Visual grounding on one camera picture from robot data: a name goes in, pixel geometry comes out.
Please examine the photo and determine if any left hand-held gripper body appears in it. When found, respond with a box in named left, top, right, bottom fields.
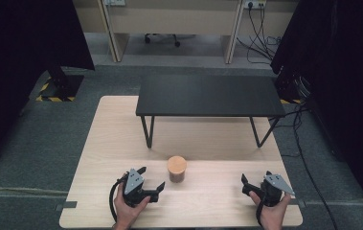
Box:
left=122, top=168, right=151, bottom=208

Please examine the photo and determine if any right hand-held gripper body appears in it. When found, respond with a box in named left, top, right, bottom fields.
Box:
left=260, top=172, right=296, bottom=207

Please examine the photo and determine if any person's left hand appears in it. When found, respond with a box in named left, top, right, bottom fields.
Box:
left=113, top=172, right=151, bottom=230

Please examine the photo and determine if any person's right hand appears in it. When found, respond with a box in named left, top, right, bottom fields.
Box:
left=249, top=190, right=293, bottom=230

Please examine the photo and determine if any grey tape strip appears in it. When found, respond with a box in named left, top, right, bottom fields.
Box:
left=288, top=197, right=307, bottom=209
left=55, top=200, right=79, bottom=212

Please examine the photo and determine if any black metal shelf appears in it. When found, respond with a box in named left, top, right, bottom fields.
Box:
left=135, top=73, right=287, bottom=150

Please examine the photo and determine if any yellow black hazard tape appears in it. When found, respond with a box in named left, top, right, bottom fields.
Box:
left=34, top=76, right=77, bottom=104

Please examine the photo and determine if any black metal stand base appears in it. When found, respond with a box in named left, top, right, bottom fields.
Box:
left=39, top=65, right=85, bottom=101

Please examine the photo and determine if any black curtain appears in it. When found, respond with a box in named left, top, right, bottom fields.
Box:
left=0, top=0, right=96, bottom=177
left=269, top=0, right=363, bottom=213

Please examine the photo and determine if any black office chair base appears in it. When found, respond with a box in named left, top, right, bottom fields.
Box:
left=143, top=33, right=182, bottom=49

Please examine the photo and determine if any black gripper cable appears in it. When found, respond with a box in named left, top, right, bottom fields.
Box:
left=108, top=177, right=129, bottom=223
left=255, top=197, right=268, bottom=228

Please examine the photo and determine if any black floor cable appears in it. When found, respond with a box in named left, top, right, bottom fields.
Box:
left=267, top=103, right=340, bottom=230

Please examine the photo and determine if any bundle of black power cables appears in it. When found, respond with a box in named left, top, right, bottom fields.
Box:
left=236, top=2, right=283, bottom=65

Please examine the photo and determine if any white wall power socket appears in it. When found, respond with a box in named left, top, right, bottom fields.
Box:
left=242, top=0, right=267, bottom=10

